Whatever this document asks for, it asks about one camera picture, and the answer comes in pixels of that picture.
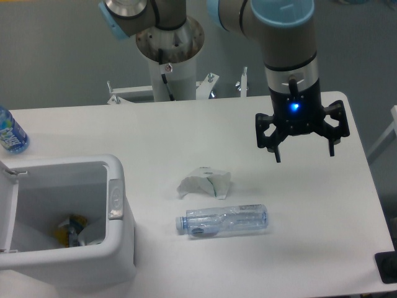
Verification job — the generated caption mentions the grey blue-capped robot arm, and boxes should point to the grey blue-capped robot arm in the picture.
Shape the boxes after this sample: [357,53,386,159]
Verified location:
[99,1,350,156]

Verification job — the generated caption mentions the crushed clear plastic bottle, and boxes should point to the crushed clear plastic bottle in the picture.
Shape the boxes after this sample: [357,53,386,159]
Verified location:
[176,204,269,237]

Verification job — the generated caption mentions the white paper trash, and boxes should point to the white paper trash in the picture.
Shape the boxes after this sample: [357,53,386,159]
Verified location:
[177,166,231,200]

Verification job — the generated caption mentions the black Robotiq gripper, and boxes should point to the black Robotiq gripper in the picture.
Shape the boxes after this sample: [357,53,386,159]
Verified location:
[255,81,351,163]

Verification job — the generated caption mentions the black clamp at table edge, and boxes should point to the black clamp at table edge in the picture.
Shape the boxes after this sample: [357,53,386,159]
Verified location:
[375,251,396,284]

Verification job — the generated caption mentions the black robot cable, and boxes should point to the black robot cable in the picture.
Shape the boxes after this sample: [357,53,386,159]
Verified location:
[157,48,176,102]

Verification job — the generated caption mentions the white frame at right edge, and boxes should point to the white frame at right edge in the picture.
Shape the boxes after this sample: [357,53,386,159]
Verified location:
[367,105,396,165]

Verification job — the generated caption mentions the white pedestal base frame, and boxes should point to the white pedestal base frame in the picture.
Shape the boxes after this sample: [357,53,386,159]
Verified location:
[106,65,251,106]

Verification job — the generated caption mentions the white plastic trash can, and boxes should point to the white plastic trash can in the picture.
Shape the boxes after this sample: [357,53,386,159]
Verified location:
[1,155,136,287]

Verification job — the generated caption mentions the yellow trash in can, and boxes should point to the yellow trash in can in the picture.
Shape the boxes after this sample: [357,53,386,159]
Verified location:
[53,214,87,248]

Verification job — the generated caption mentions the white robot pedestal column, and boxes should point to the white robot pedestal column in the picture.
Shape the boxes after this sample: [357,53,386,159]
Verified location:
[135,17,205,102]

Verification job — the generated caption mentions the blue labelled water bottle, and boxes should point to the blue labelled water bottle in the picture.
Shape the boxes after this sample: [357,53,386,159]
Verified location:
[1,106,30,154]

